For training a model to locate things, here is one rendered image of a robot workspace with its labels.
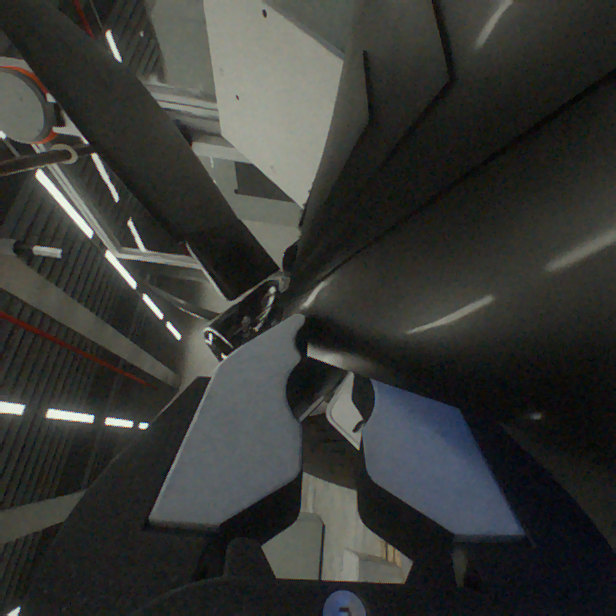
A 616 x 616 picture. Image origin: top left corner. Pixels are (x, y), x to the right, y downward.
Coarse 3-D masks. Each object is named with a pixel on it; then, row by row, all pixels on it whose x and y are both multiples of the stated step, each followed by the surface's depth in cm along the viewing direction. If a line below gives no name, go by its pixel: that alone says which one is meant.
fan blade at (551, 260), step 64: (384, 0) 8; (448, 0) 6; (512, 0) 5; (576, 0) 4; (384, 64) 8; (448, 64) 6; (512, 64) 5; (576, 64) 4; (384, 128) 8; (448, 128) 6; (512, 128) 5; (576, 128) 4; (320, 192) 13; (384, 192) 8; (448, 192) 6; (512, 192) 5; (576, 192) 4; (320, 256) 13; (384, 256) 8; (448, 256) 6; (512, 256) 5; (576, 256) 4; (320, 320) 12; (384, 320) 8; (448, 320) 6; (512, 320) 5; (576, 320) 4; (448, 384) 6; (512, 384) 5; (576, 384) 4
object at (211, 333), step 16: (288, 256) 34; (288, 272) 37; (256, 288) 32; (272, 288) 30; (240, 304) 30; (256, 304) 29; (272, 304) 28; (224, 320) 29; (240, 320) 28; (256, 320) 28; (272, 320) 27; (208, 336) 29; (224, 336) 27; (240, 336) 27; (256, 336) 27; (224, 352) 27; (304, 368) 27; (320, 368) 28; (336, 368) 29; (304, 384) 27; (320, 384) 28; (336, 384) 30; (304, 400) 28
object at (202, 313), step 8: (152, 288) 53; (160, 296) 50; (168, 296) 53; (176, 304) 47; (184, 304) 50; (192, 304) 58; (192, 312) 45; (200, 312) 46; (208, 312) 49; (208, 320) 42
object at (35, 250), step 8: (8, 240) 23; (16, 240) 24; (0, 248) 23; (8, 248) 23; (16, 248) 23; (24, 248) 23; (32, 248) 24; (40, 248) 24; (48, 248) 24; (48, 256) 24; (56, 256) 24; (64, 256) 24
